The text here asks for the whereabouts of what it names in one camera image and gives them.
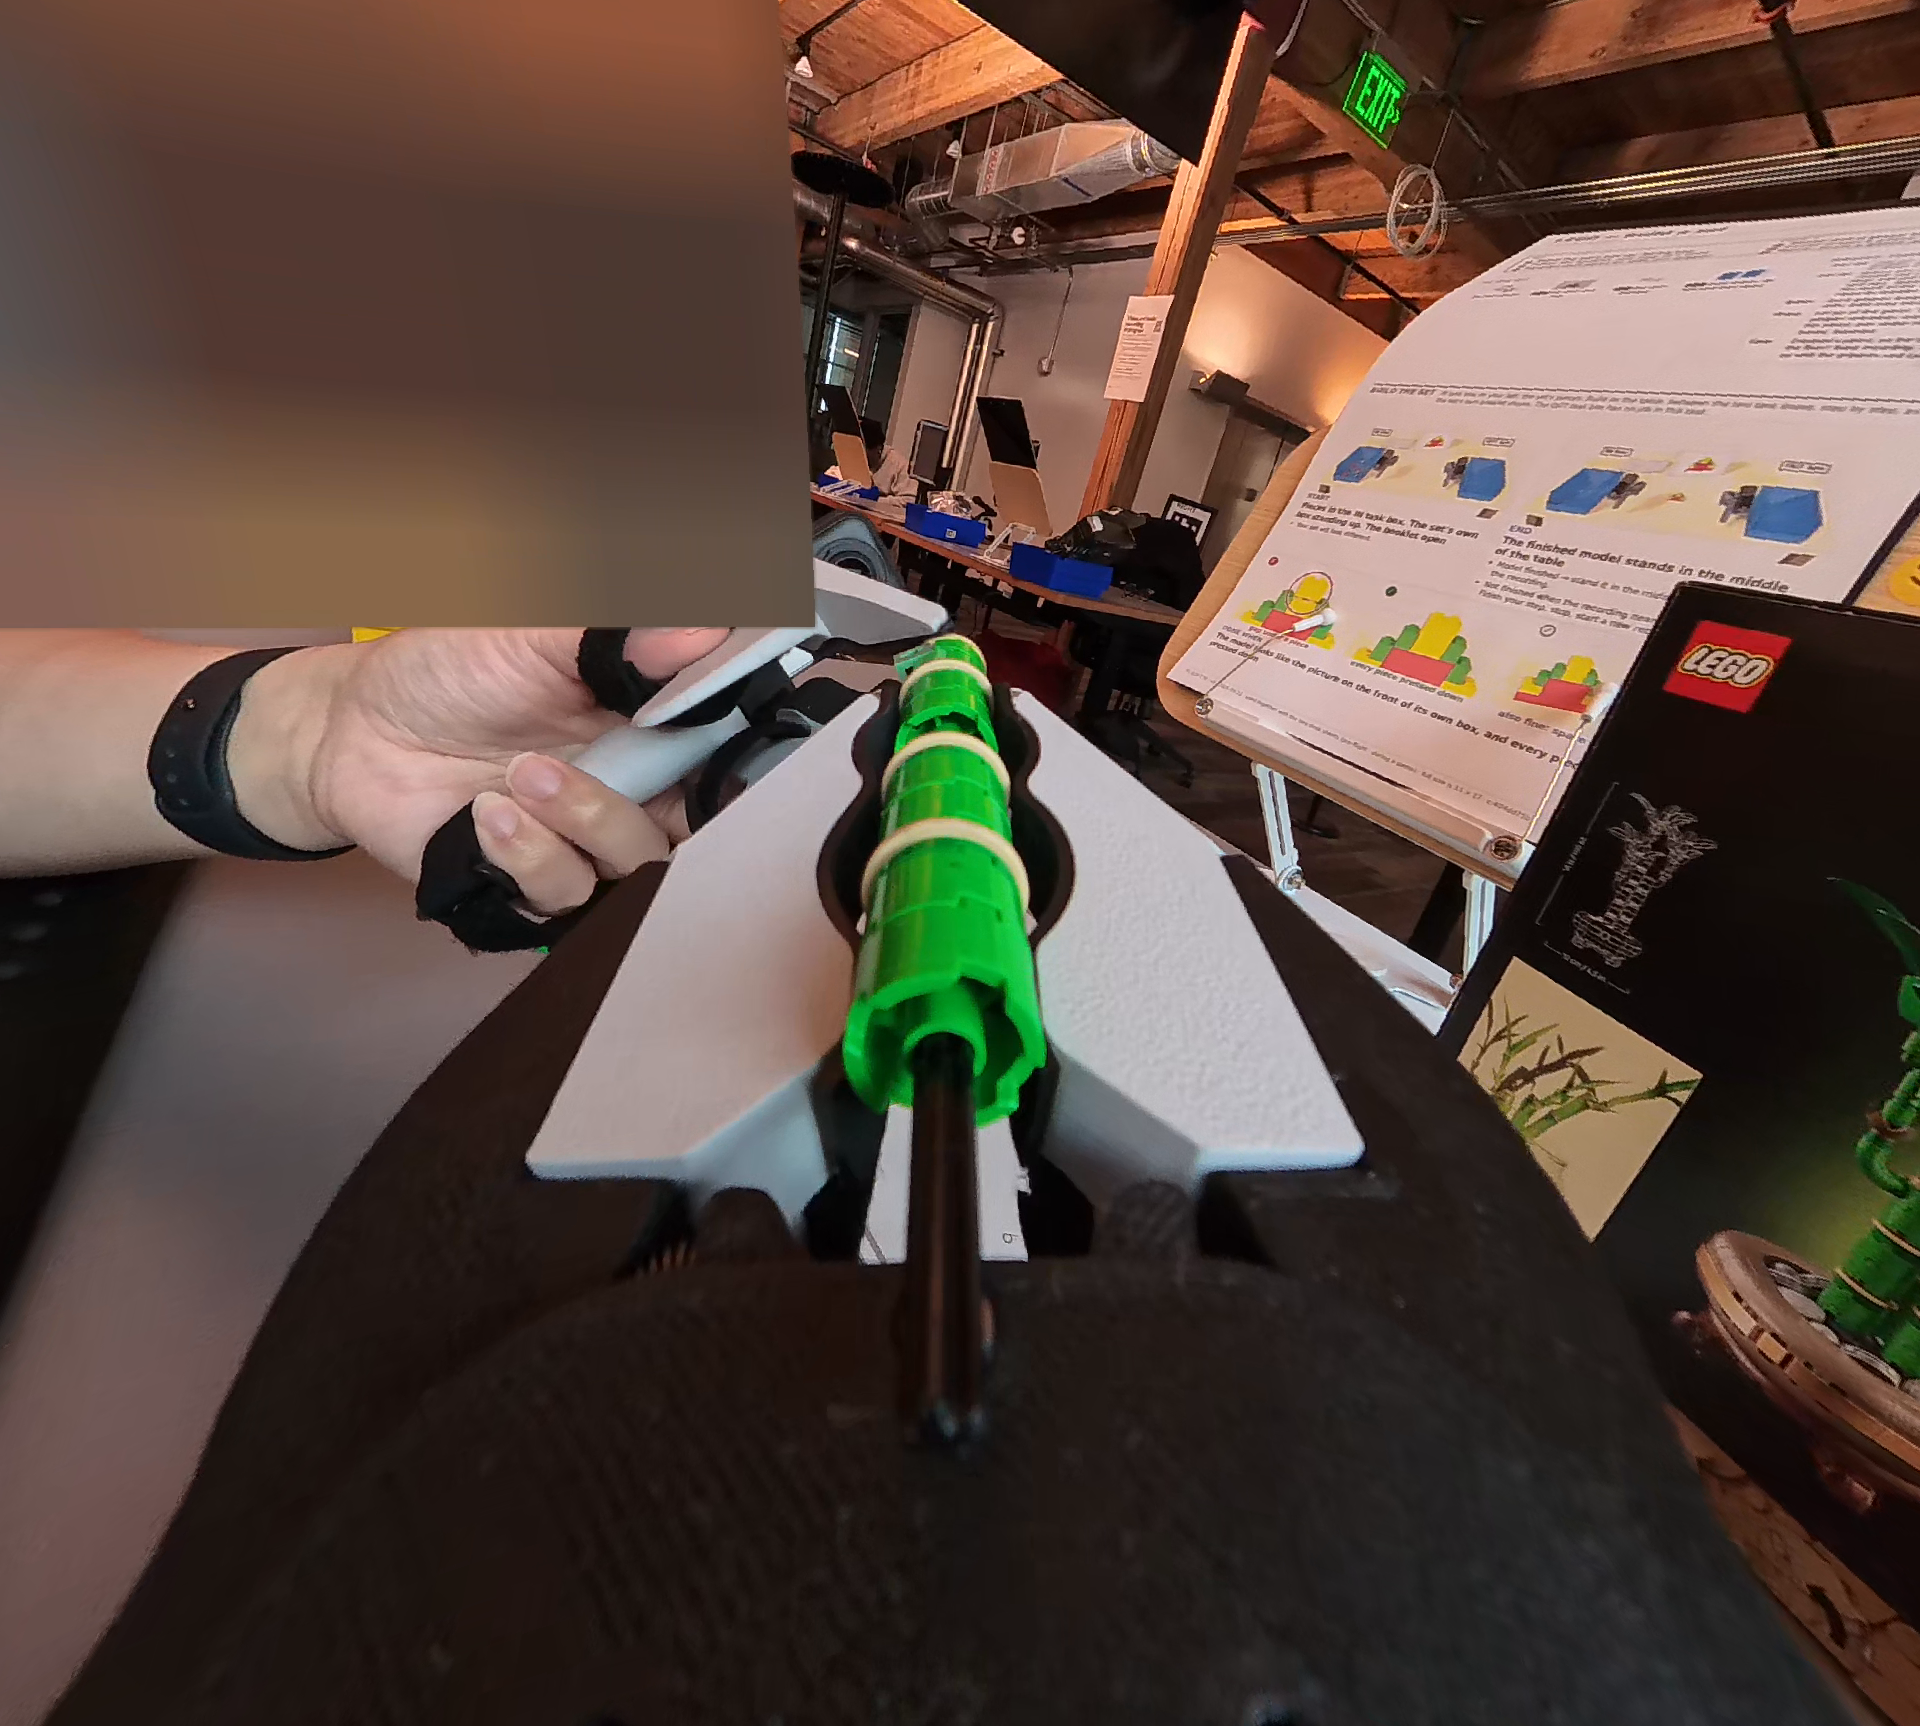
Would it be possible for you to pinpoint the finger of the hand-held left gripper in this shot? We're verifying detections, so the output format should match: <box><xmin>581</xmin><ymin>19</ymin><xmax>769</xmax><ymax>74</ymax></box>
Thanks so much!
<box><xmin>814</xmin><ymin>559</ymin><xmax>953</xmax><ymax>648</ymax></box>

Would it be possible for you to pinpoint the green toy bamboo stalk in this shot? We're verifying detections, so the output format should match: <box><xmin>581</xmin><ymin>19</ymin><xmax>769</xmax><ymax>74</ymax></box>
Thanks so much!
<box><xmin>841</xmin><ymin>634</ymin><xmax>1050</xmax><ymax>1450</ymax></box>

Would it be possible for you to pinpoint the white board stand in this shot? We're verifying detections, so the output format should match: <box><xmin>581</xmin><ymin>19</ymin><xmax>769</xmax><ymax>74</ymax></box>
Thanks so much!
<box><xmin>1252</xmin><ymin>761</ymin><xmax>1503</xmax><ymax>982</ymax></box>

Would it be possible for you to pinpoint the person's left hand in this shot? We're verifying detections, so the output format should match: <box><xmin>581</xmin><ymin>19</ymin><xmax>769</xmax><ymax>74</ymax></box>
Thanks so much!
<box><xmin>277</xmin><ymin>626</ymin><xmax>739</xmax><ymax>925</ymax></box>

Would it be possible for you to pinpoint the metal ceiling pipe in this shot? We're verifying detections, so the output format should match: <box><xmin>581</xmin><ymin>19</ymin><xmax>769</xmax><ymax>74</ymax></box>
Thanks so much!
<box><xmin>1222</xmin><ymin>135</ymin><xmax>1920</xmax><ymax>246</ymax></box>

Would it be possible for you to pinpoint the person's left forearm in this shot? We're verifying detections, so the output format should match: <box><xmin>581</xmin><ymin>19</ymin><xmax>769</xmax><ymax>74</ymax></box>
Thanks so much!
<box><xmin>0</xmin><ymin>634</ymin><xmax>311</xmax><ymax>875</ymax></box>

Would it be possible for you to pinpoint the silver duct pipe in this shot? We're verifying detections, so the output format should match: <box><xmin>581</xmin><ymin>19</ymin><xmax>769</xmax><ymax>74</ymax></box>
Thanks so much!
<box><xmin>795</xmin><ymin>179</ymin><xmax>1003</xmax><ymax>486</ymax></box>

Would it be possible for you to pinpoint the wooden post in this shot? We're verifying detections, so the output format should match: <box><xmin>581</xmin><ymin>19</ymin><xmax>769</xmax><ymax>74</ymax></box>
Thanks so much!
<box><xmin>1081</xmin><ymin>15</ymin><xmax>1279</xmax><ymax>522</ymax></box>

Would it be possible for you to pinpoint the wooden display board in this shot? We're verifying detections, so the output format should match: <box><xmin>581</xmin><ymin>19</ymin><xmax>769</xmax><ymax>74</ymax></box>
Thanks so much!
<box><xmin>1154</xmin><ymin>428</ymin><xmax>1920</xmax><ymax>892</ymax></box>

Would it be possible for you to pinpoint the black tilted board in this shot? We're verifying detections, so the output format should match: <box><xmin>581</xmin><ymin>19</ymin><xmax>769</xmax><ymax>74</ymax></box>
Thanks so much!
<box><xmin>975</xmin><ymin>393</ymin><xmax>1057</xmax><ymax>538</ymax></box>

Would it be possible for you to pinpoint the black toy set box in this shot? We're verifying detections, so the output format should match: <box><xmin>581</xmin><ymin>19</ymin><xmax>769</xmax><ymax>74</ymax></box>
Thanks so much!
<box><xmin>1440</xmin><ymin>586</ymin><xmax>1920</xmax><ymax>1726</ymax></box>

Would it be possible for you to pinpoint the silver air duct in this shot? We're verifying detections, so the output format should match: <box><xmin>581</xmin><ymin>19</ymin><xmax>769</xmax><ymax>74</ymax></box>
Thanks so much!
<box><xmin>906</xmin><ymin>120</ymin><xmax>1183</xmax><ymax>229</ymax></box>

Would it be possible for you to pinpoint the white paper notice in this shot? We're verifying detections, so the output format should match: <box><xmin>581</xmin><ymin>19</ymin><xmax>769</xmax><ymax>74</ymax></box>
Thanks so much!
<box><xmin>1105</xmin><ymin>293</ymin><xmax>1176</xmax><ymax>404</ymax></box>

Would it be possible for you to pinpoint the black perforated mat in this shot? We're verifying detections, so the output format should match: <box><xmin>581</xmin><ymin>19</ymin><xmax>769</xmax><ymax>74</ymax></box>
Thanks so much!
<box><xmin>0</xmin><ymin>856</ymin><xmax>205</xmax><ymax>1285</ymax></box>

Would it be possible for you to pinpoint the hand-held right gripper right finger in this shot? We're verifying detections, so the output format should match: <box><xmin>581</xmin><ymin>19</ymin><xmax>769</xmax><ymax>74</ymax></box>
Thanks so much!
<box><xmin>993</xmin><ymin>688</ymin><xmax>1371</xmax><ymax>1203</ymax></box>

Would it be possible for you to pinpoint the white cable coil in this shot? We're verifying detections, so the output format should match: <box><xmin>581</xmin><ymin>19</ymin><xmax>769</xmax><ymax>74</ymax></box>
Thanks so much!
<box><xmin>1382</xmin><ymin>165</ymin><xmax>1453</xmax><ymax>262</ymax></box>

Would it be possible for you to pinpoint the printed instruction sheet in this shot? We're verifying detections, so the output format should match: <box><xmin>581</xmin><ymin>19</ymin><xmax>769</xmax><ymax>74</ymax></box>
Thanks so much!
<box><xmin>1171</xmin><ymin>201</ymin><xmax>1920</xmax><ymax>858</ymax></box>

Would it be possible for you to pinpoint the green exit sign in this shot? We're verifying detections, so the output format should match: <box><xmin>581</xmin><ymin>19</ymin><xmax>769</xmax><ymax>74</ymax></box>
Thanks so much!
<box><xmin>1339</xmin><ymin>46</ymin><xmax>1414</xmax><ymax>152</ymax></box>

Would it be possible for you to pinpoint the black wristband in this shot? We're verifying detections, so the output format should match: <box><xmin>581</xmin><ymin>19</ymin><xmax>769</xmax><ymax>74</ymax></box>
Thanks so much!
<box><xmin>146</xmin><ymin>645</ymin><xmax>357</xmax><ymax>862</ymax></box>

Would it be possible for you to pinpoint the long wooden table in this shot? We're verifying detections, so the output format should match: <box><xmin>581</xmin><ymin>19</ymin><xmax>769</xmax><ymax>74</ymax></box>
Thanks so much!
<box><xmin>810</xmin><ymin>484</ymin><xmax>1191</xmax><ymax>711</ymax></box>

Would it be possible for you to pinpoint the black bag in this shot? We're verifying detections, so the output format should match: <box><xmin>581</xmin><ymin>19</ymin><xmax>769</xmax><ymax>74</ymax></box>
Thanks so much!
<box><xmin>1044</xmin><ymin>503</ymin><xmax>1206</xmax><ymax>612</ymax></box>

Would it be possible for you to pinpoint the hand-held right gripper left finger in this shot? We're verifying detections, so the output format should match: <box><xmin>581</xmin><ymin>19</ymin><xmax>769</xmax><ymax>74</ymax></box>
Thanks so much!
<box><xmin>524</xmin><ymin>689</ymin><xmax>911</xmax><ymax>1270</ymax></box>

